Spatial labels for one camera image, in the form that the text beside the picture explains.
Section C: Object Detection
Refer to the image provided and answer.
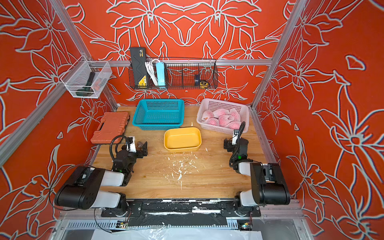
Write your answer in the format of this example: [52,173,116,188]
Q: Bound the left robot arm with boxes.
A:
[54,135,148,216]

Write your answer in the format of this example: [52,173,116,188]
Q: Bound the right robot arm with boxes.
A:
[224,122,291,210]

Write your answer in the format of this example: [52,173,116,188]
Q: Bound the small grey metal part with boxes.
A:
[136,142,143,151]

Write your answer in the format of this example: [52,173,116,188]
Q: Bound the pink plastic basket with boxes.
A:
[197,99,250,135]

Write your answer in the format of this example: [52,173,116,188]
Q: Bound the orange tool case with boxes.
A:
[91,112,130,144]

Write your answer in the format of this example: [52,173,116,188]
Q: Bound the teal plastic basket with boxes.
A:
[132,99,185,131]

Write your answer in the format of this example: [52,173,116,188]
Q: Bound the yellow plastic tray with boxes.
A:
[164,127,202,153]

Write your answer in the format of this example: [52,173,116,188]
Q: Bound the yellow tape measure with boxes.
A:
[199,81,210,89]

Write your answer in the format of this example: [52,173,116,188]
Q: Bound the light blue power bank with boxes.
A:
[156,62,166,88]

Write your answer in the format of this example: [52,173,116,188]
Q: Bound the black rectangular device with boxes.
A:
[130,47,148,89]

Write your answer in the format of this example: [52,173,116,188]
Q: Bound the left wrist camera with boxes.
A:
[126,137,137,153]

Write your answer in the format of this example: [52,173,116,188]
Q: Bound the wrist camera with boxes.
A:
[126,137,137,153]
[232,130,240,145]

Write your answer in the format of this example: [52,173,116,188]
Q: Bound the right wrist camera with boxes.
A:
[232,130,240,145]

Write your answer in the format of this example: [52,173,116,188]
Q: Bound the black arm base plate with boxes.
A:
[100,199,262,218]

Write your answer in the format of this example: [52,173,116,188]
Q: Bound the dark green tool handle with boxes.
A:
[76,72,96,97]

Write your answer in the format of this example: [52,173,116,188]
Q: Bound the black wire wall basket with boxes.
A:
[129,58,219,90]

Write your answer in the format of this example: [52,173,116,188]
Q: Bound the white coiled cable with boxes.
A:
[144,59,160,87]

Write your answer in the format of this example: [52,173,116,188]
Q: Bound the clear acrylic wall box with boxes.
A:
[60,56,112,99]

